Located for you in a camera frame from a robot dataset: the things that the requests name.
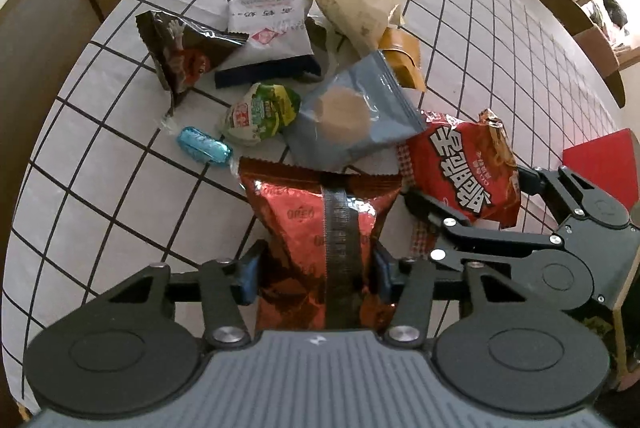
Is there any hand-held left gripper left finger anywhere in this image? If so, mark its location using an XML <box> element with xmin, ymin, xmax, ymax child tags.
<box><xmin>95</xmin><ymin>239</ymin><xmax>269</xmax><ymax>350</ymax></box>

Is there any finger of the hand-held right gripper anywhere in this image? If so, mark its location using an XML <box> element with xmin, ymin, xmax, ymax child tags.
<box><xmin>516</xmin><ymin>165</ymin><xmax>632</xmax><ymax>232</ymax></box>
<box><xmin>403</xmin><ymin>189</ymin><xmax>567</xmax><ymax>271</ymax></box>

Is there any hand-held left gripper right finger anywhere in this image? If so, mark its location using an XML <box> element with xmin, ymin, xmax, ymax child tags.
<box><xmin>372</xmin><ymin>242</ymin><xmax>543</xmax><ymax>350</ymax></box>

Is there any red box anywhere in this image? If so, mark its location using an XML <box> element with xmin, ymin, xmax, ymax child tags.
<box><xmin>562</xmin><ymin>128</ymin><xmax>640</xmax><ymax>391</ymax></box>

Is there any shiny red foil snack bag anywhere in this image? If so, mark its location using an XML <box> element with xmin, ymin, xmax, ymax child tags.
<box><xmin>237</xmin><ymin>157</ymin><xmax>403</xmax><ymax>334</ymax></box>

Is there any red noodle snack packet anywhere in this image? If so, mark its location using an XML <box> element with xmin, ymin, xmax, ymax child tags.
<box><xmin>396</xmin><ymin>108</ymin><xmax>524</xmax><ymax>259</ymax></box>

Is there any blue foil candy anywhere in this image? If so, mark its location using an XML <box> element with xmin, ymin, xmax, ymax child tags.
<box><xmin>160</xmin><ymin>113</ymin><xmax>241</xmax><ymax>174</ymax></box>

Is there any grey-blue cookie packet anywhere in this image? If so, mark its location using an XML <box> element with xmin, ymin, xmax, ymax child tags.
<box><xmin>282</xmin><ymin>50</ymin><xmax>428</xmax><ymax>171</ymax></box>

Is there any green and white round snack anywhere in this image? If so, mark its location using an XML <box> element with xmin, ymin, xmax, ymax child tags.
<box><xmin>221</xmin><ymin>82</ymin><xmax>302</xmax><ymax>147</ymax></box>

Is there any yellow snack packet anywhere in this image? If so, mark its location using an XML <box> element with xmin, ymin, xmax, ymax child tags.
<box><xmin>377</xmin><ymin>28</ymin><xmax>426</xmax><ymax>92</ymax></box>

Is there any brown chocolate snack packet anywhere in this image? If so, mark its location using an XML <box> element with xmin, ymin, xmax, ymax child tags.
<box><xmin>136</xmin><ymin>10</ymin><xmax>249</xmax><ymax>109</ymax></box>

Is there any clear plastic bag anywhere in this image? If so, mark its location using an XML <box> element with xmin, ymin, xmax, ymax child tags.
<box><xmin>272</xmin><ymin>0</ymin><xmax>407</xmax><ymax>59</ymax></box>

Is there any white snack packet blue edge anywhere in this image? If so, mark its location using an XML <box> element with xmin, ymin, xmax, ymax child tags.
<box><xmin>215</xmin><ymin>0</ymin><xmax>323</xmax><ymax>89</ymax></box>

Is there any white grid tablecloth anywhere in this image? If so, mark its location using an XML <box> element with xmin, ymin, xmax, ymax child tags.
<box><xmin>2</xmin><ymin>0</ymin><xmax>640</xmax><ymax>414</ymax></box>

